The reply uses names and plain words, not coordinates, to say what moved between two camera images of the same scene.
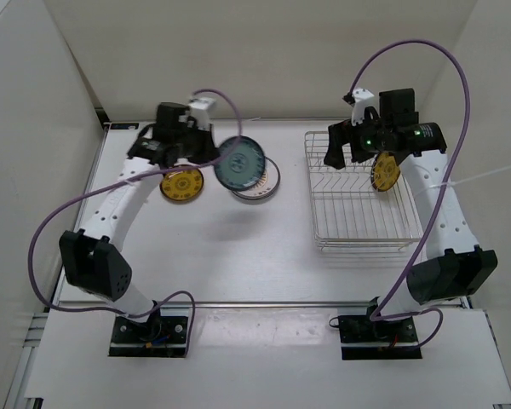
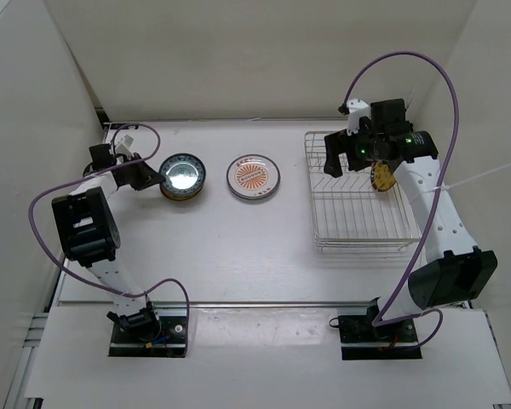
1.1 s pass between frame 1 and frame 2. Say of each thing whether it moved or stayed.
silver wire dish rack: stayed
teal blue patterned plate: moved
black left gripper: moved
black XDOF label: stayed
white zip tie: stayed
